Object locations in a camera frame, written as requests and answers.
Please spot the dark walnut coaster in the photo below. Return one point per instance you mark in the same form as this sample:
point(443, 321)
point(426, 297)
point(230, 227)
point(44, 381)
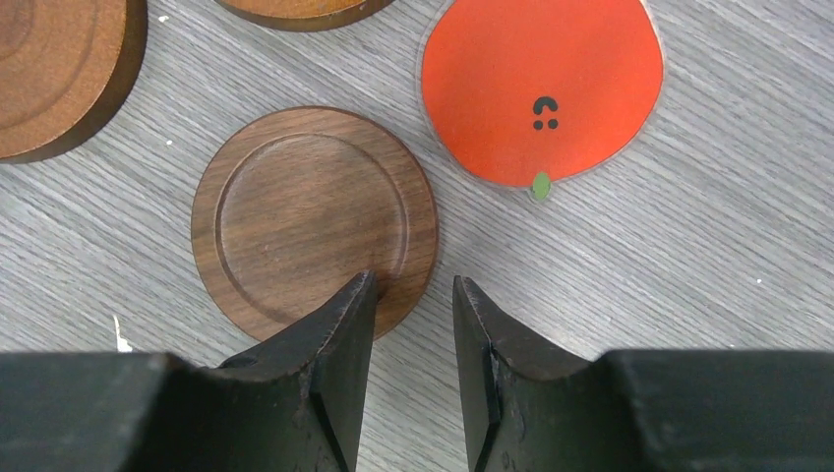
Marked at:
point(296, 203)

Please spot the large ridged brown wooden coaster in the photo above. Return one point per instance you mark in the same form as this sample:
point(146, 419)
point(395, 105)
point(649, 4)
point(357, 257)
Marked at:
point(303, 15)

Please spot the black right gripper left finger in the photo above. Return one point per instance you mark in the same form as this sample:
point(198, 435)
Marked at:
point(293, 402)

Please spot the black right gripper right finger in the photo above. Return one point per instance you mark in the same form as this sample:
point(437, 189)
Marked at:
point(530, 405)

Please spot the red round paper coaster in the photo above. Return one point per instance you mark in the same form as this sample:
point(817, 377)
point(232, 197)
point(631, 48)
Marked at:
point(524, 94)

